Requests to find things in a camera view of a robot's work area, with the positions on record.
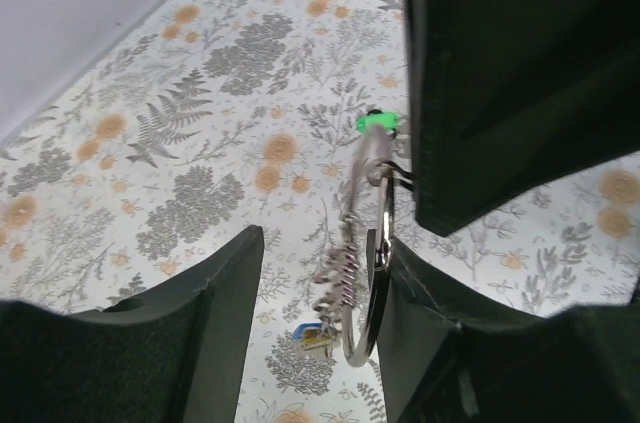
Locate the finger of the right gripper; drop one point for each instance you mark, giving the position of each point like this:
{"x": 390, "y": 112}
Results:
{"x": 507, "y": 95}

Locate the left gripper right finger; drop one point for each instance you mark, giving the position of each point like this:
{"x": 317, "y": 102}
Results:
{"x": 450, "y": 354}

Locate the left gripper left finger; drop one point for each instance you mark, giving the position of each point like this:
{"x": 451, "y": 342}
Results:
{"x": 173, "y": 353}

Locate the key with blue tag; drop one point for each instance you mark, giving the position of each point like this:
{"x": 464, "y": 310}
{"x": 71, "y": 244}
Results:
{"x": 306, "y": 330}

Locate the large metal keyring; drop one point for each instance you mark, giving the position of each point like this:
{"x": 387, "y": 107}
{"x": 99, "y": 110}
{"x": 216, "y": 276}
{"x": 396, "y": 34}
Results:
{"x": 373, "y": 164}

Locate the key with yellow tag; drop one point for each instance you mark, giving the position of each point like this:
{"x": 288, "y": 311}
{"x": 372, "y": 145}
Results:
{"x": 318, "y": 344}

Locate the green key tag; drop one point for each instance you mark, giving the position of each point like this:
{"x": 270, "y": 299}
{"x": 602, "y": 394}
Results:
{"x": 388, "y": 120}

